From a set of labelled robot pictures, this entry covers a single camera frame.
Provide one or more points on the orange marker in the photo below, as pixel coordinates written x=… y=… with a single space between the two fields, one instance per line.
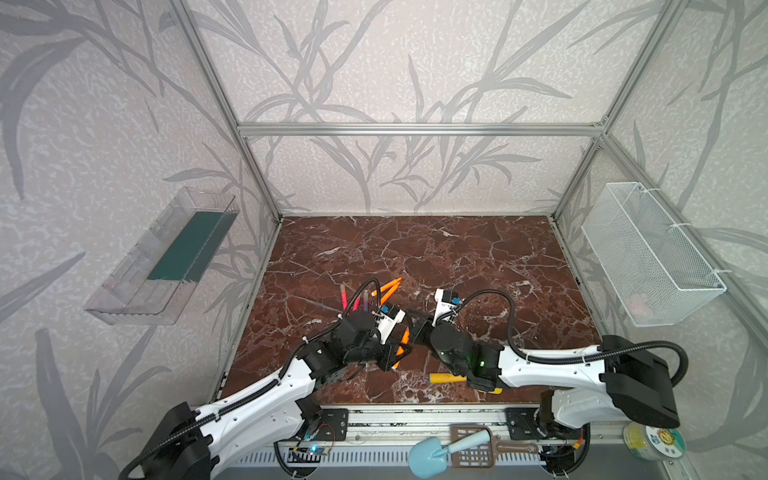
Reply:
x=389 y=293
x=386 y=288
x=403 y=349

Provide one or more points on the tape roll green label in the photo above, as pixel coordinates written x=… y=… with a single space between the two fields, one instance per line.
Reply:
x=654 y=443

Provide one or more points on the brown toy rake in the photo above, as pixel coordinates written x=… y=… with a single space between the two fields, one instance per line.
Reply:
x=496 y=452

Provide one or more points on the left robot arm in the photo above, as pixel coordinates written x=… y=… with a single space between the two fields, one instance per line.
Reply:
x=199 y=443

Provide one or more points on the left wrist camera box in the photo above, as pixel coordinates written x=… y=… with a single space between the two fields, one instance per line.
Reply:
x=389 y=316

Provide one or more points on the pink marker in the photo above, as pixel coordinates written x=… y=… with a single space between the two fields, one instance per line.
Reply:
x=344 y=296

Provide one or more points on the small circuit board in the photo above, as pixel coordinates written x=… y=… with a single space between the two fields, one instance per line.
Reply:
x=313 y=454

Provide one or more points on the light blue toy shovel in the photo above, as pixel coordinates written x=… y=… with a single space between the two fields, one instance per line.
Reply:
x=429 y=457

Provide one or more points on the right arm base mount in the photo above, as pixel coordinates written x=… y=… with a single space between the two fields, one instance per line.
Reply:
x=523 y=423

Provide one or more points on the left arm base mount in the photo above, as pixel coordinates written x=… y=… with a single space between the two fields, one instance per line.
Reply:
x=330 y=425

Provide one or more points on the clear plastic wall shelf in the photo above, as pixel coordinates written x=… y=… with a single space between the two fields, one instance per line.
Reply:
x=154 y=282

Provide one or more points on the aluminium front rail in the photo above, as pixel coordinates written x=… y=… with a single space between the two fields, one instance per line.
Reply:
x=382 y=436

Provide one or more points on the white wire basket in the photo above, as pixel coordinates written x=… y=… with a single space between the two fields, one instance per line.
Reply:
x=657 y=273

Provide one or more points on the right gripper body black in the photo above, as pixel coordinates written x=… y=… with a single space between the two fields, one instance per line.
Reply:
x=429 y=330

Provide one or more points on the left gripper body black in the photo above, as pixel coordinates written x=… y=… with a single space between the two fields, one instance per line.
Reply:
x=390 y=346

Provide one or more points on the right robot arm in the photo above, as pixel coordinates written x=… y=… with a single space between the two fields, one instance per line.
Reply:
x=614 y=380

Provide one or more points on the yellow toy shovel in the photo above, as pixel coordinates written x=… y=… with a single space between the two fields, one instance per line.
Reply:
x=446 y=378

